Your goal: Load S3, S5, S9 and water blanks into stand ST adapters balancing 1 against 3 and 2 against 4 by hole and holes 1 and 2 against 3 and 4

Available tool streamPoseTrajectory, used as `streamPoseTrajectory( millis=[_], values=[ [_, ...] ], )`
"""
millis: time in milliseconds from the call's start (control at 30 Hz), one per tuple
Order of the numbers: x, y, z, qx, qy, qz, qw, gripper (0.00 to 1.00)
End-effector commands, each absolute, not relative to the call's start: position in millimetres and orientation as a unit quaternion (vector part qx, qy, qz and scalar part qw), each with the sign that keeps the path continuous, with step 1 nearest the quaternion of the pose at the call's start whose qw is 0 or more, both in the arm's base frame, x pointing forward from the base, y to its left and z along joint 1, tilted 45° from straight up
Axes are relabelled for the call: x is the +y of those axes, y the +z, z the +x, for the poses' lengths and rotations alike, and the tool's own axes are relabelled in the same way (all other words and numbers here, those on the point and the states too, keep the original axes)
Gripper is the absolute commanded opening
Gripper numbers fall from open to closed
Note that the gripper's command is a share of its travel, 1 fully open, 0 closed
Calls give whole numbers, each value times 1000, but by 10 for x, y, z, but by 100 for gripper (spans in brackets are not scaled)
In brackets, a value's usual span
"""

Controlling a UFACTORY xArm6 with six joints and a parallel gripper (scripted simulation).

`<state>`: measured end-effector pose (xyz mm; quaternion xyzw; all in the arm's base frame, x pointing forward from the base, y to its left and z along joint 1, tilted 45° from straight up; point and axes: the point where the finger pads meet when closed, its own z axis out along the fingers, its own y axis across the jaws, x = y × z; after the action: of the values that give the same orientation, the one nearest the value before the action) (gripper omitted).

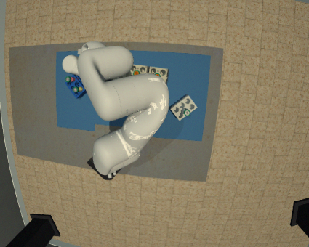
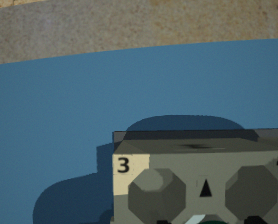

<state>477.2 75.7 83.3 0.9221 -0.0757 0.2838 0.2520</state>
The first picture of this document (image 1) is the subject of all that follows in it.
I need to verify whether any blue tube rack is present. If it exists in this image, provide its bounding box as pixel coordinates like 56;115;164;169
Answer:
65;75;87;98

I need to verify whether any blue bench mat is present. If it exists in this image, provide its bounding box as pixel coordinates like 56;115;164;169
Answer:
56;50;211;141

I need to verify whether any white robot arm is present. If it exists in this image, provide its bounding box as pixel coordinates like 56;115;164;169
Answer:
62;41;169;178

